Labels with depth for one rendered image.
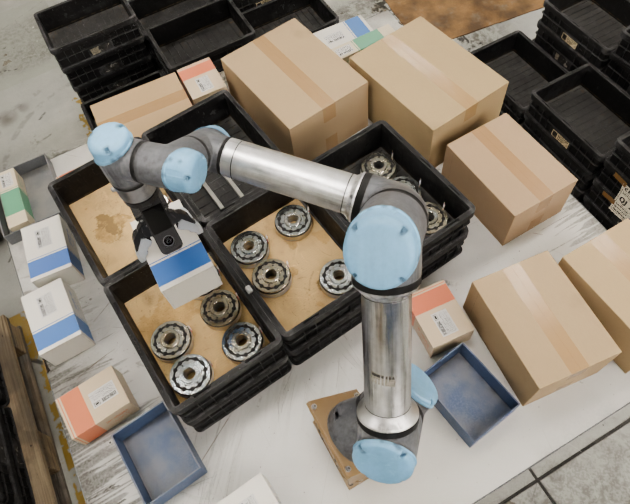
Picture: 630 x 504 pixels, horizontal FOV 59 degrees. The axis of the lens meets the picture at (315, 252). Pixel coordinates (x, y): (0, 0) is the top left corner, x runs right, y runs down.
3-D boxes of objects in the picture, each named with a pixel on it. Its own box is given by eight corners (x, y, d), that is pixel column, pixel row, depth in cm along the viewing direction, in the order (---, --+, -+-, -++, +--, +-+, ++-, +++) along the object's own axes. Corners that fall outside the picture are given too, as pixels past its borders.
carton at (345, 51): (387, 37, 202) (388, 23, 196) (396, 47, 199) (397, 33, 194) (330, 63, 198) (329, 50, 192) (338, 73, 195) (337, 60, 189)
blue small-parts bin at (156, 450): (208, 472, 139) (200, 467, 133) (155, 510, 136) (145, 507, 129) (171, 406, 148) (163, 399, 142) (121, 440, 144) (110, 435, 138)
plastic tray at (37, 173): (71, 218, 181) (64, 210, 176) (11, 245, 177) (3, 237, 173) (51, 162, 193) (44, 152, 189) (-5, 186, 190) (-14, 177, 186)
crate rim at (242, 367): (285, 343, 132) (284, 340, 130) (175, 418, 125) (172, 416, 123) (205, 229, 150) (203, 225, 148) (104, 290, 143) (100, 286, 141)
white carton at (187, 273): (223, 284, 125) (213, 265, 117) (174, 309, 123) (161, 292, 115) (189, 220, 134) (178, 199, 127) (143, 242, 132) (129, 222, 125)
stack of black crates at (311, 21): (314, 42, 294) (309, -17, 264) (343, 76, 280) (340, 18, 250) (247, 72, 287) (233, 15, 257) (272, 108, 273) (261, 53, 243)
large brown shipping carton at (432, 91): (495, 127, 185) (509, 81, 168) (427, 173, 178) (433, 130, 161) (416, 62, 203) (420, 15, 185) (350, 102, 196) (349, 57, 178)
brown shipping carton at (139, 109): (187, 105, 201) (174, 71, 187) (209, 146, 191) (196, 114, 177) (109, 138, 197) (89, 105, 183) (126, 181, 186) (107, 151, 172)
